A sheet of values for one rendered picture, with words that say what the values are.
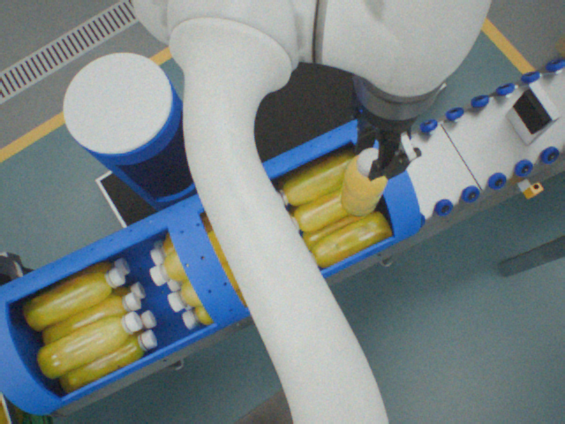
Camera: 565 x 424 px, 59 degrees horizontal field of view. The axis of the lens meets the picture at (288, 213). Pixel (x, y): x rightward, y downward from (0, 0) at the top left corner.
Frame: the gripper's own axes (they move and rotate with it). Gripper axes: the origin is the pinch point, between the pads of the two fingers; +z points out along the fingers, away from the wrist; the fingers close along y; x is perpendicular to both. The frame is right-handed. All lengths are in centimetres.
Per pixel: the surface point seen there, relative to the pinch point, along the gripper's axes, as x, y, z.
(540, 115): -50, 3, 39
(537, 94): -52, 8, 38
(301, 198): 8.5, 8.0, 34.1
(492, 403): -35, -72, 146
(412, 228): -9.2, -8.3, 33.1
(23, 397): 73, -6, 29
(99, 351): 59, -3, 34
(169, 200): 42, 40, 85
